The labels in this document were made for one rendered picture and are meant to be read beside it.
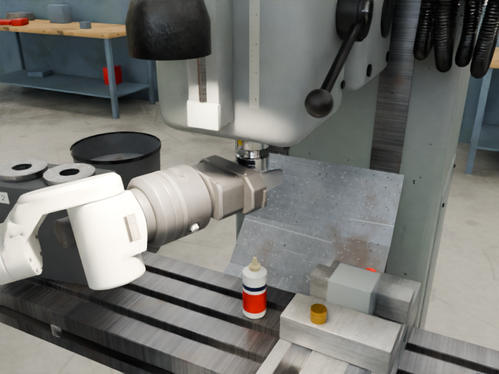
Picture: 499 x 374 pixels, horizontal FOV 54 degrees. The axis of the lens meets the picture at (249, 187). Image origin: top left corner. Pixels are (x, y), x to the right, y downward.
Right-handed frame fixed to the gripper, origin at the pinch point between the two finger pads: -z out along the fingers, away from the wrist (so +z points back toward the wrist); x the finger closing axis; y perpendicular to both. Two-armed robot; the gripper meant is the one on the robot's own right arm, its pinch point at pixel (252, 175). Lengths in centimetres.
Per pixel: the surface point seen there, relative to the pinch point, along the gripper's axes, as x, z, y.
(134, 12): -10.2, 22.9, -23.6
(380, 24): -4.6, -21.2, -19.6
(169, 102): 3.3, 11.1, -11.8
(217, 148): 281, -222, 121
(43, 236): 34.9, 18.6, 17.5
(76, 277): 30.4, 15.7, 25.3
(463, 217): 68, -255, 121
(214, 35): -6.2, 11.4, -20.6
